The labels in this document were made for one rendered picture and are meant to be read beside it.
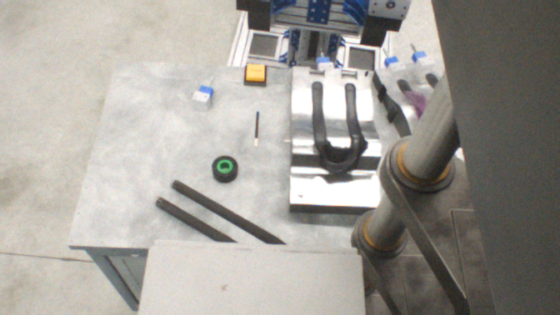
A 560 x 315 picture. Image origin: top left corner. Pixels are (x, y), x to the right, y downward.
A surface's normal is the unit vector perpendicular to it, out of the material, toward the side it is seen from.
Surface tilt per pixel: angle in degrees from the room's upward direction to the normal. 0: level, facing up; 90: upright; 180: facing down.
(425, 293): 0
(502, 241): 90
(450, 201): 0
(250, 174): 0
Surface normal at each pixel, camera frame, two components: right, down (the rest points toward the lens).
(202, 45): 0.04, -0.53
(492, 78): -1.00, -0.04
